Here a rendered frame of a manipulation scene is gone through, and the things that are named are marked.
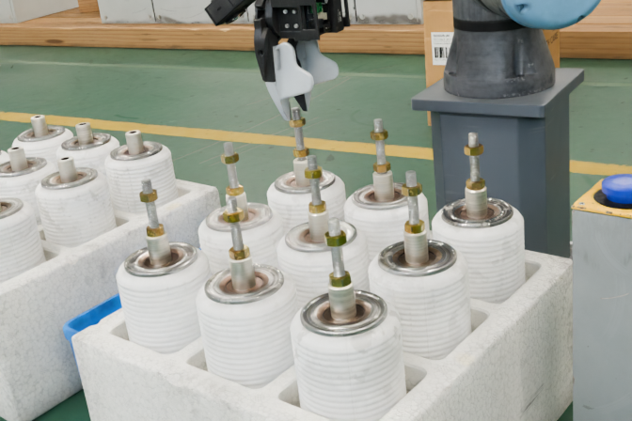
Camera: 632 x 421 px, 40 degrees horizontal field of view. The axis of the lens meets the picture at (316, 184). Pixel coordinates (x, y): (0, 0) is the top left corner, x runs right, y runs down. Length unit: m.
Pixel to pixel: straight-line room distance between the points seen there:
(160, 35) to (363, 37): 0.88
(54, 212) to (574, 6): 0.70
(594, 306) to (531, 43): 0.46
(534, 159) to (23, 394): 0.72
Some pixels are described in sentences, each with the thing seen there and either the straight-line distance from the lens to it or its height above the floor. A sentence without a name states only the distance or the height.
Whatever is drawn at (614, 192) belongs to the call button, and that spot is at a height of 0.33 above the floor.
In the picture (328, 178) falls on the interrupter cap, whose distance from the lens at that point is 1.05.
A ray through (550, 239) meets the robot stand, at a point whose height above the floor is 0.09.
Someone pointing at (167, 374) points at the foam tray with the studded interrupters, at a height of 0.18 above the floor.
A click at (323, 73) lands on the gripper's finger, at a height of 0.38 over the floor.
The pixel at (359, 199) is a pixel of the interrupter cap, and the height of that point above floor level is 0.25.
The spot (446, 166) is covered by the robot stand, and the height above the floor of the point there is 0.20.
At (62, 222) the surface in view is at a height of 0.21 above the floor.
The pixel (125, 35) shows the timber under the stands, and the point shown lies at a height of 0.05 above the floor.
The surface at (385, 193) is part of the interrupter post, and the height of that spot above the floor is 0.26.
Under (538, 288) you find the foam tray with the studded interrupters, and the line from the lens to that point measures 0.93.
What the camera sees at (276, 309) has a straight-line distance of 0.79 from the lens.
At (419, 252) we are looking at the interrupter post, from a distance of 0.82.
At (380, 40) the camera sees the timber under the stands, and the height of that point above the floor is 0.04.
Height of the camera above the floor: 0.62
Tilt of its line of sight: 21 degrees down
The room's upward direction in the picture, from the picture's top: 7 degrees counter-clockwise
